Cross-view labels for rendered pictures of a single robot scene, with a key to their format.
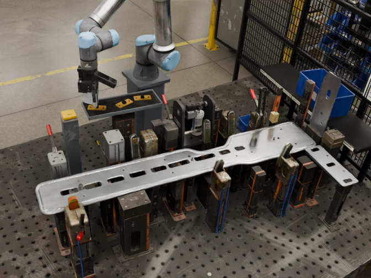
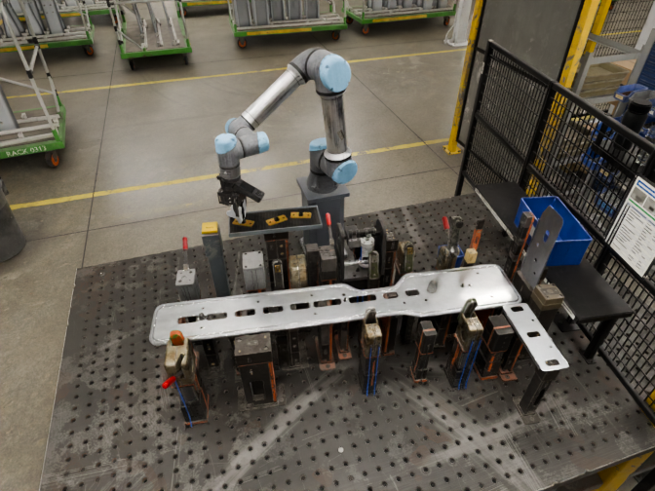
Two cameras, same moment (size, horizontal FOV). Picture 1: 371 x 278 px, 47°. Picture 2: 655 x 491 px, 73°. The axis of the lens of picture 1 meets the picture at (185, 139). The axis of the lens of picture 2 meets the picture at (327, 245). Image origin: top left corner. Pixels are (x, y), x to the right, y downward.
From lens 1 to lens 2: 0.55 m
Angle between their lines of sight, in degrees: 15
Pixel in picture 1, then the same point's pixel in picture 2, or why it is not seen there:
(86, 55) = (223, 162)
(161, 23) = (330, 126)
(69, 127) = (209, 243)
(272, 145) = (457, 294)
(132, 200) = (250, 344)
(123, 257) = (246, 405)
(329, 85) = (549, 224)
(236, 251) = (385, 425)
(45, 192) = (162, 316)
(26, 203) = not seen: hidden behind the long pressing
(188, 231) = (333, 386)
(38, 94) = not seen: hidden behind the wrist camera
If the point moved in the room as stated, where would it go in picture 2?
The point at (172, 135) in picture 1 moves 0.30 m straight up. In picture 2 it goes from (328, 266) to (328, 204)
